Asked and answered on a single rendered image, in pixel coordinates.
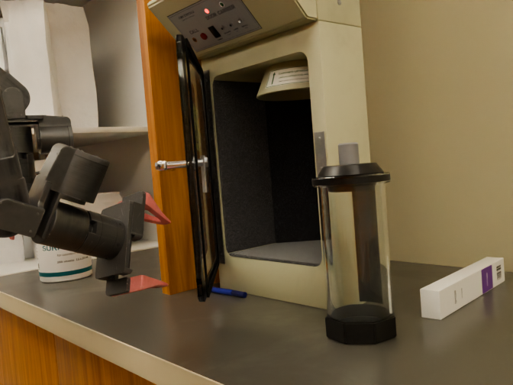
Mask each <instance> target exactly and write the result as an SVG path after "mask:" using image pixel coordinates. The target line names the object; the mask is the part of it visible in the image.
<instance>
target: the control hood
mask: <svg viewBox="0 0 513 385"><path fill-rule="evenodd" d="M198 1H200V0H152V1H150V2H149V3H147V6H148V8H149V9H150V10H151V12H152V13H153V14H154V15H155V16H156V18H157V19H158V20H159V21H160V23H161V24H162V25H163V26H164V27H165V29H167V30H168V32H169V33H170V34H171V35H172V36H173V38H174V39H176V35H177V34H181V33H180V32H179V31H178V30H177V28H176V27H175V26H174V25H173V23H172V22H171V21H170V20H169V19H168V17H167V16H169V15H171V14H173V13H175V12H177V11H180V10H182V9H184V8H186V7H188V6H190V5H192V4H194V3H196V2H198ZM242 1H243V3H244V4H245V5H246V6H247V8H248V9H249V11H250V12H251V14H252V15H253V16H254V17H255V19H256V20H257V22H258V23H259V24H260V26H261V27H262V29H259V30H257V31H254V32H251V33H249V34H245V35H243V36H240V37H237V38H234V39H232V40H229V41H226V42H224V43H222V44H218V45H215V46H213V47H209V48H207V49H205V50H201V51H199V52H196V51H195V50H194V49H193V47H192V46H191V47H192V49H193V51H194V53H195V55H196V57H197V59H198V60H202V59H205V58H207V57H210V56H213V55H215V54H218V53H222V52H225V51H227V50H231V49H234V48H235V47H239V46H242V45H245V44H248V43H251V42H254V41H256V40H259V39H262V38H265V37H268V36H271V35H274V34H278V33H280V32H283V31H286V30H288V29H291V28H295V27H298V26H300V25H303V24H307V23H309V22H312V21H315V19H316V18H317V11H316V0H242Z"/></svg>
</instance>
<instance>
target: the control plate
mask: <svg viewBox="0 0 513 385"><path fill-rule="evenodd" d="M219 2H223V3H224V7H221V6H220V5H219ZM205 8H207V9H208V10H209V11H210V13H209V14H207V13H205ZM167 17H168V19H169V20H170V21H171V22H172V23H173V25H174V26H175V27H176V28H177V30H178V31H179V32H180V33H181V34H182V35H183V37H184V38H187V39H188V41H189V43H190V45H191V46H192V47H193V49H194V50H195V51H196V52H199V51H201V50H205V49H207V48H209V47H213V46H215V45H218V44H222V43H224V42H226V41H229V40H232V39H234V38H237V37H240V36H243V35H245V34H249V33H251V32H254V31H257V30H259V29H262V27H261V26H260V24H259V23H258V22H257V20H256V19H255V17H254V16H253V15H252V14H251V12H250V11H249V9H248V8H247V6H246V5H245V4H244V3H243V1H242V0H200V1H198V2H196V3H194V4H192V5H190V6H188V7H186V8H184V9H182V10H180V11H177V12H175V13H173V14H171V15H169V16H167ZM239 18H242V20H243V23H239V22H238V19H239ZM230 21H231V22H233V23H234V26H230ZM222 25H224V26H225V27H226V28H225V30H224V29H223V30H222V29H221V26H222ZM211 26H214V27H215V29H216V30H217V31H218V33H219V34H220V35H221V37H217V38H215V36H214V35H213V34H212V33H211V32H210V30H209V29H208V28H209V27H211ZM201 33H204V34H206V35H207V37H208V38H207V39H206V40H203V39H202V38H201V36H200V34H201ZM193 37H194V38H196V39H197V42H194V41H193V39H192V38H193Z"/></svg>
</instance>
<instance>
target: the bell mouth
mask: <svg viewBox="0 0 513 385"><path fill-rule="evenodd" d="M256 98H257V99H259V100H263V101H294V100H304V99H311V97H310V87H309V76H308V60H307V59H306V60H292V61H287V62H282V63H277V64H273V65H271V66H268V67H267V68H266V71H265V73H264V76H263V80H262V82H261V84H260V88H259V91H258V93H257V96H256Z"/></svg>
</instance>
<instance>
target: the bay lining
mask: <svg viewBox="0 0 513 385"><path fill-rule="evenodd" d="M260 84H261V82H234V81H220V80H214V82H213V85H212V88H213V98H214V107H215V125H216V135H217V144H218V162H219V171H220V181H221V198H222V208H223V217H224V235H225V244H226V249H227V252H228V253H231V252H235V251H242V250H246V249H249V248H256V247H259V246H263V245H268V244H274V243H284V242H296V241H317V240H321V232H320V221H319V211H318V191H317V188H314V187H312V181H311V178H312V177H315V176H316V169H315V149H314V138H313V128H312V117H311V100H310V99H304V100H294V101H263V100H259V99H257V93H258V91H259V88H260Z"/></svg>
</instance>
